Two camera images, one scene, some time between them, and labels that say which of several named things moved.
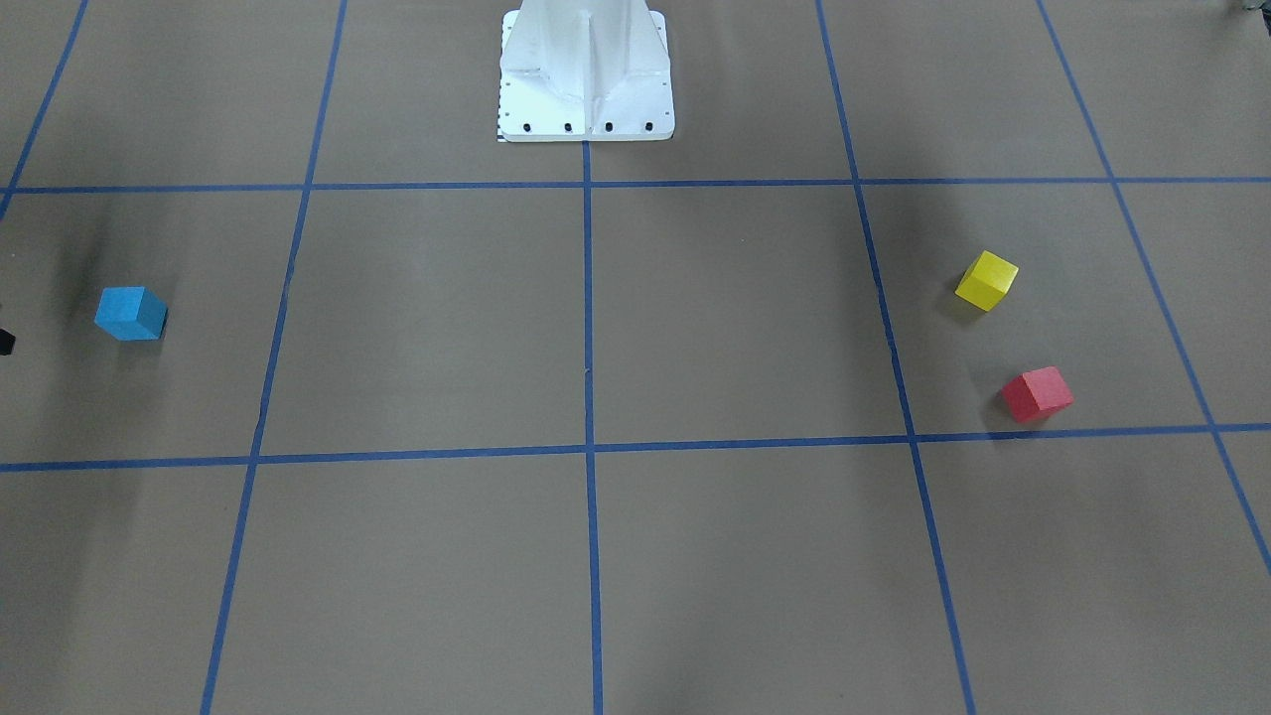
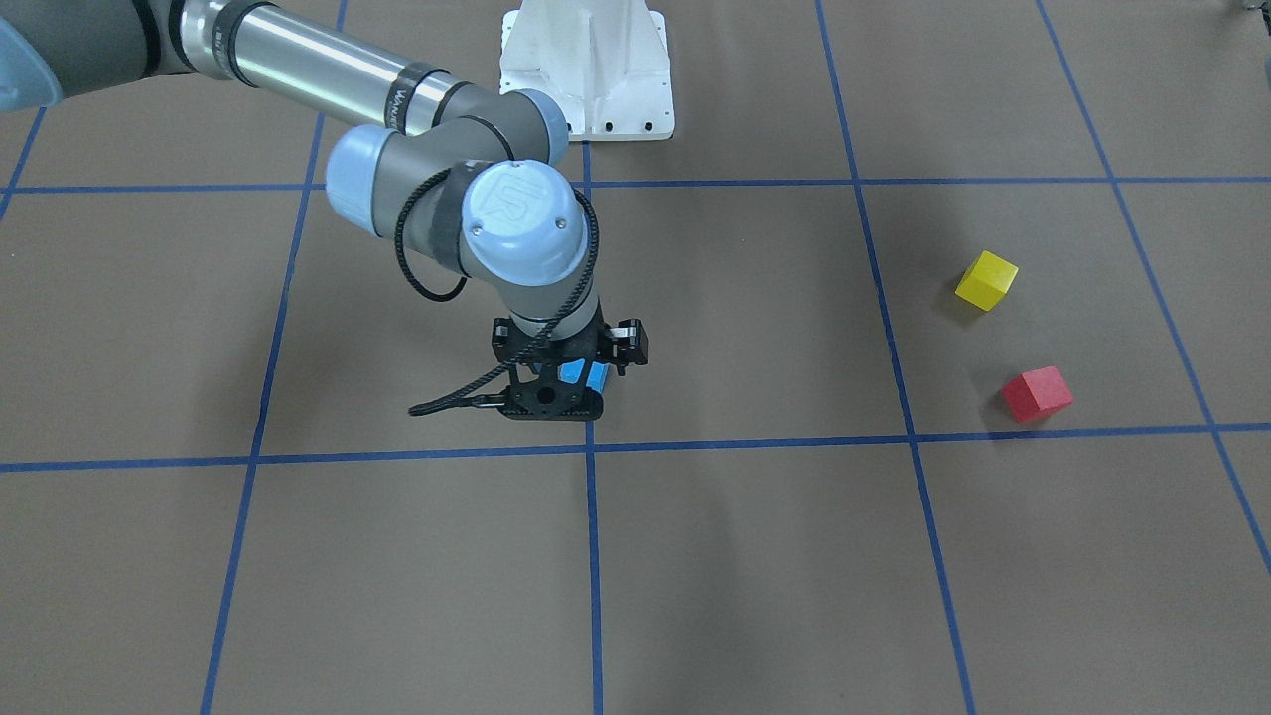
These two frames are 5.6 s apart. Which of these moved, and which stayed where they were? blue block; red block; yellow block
Moved: blue block
Stayed: yellow block; red block
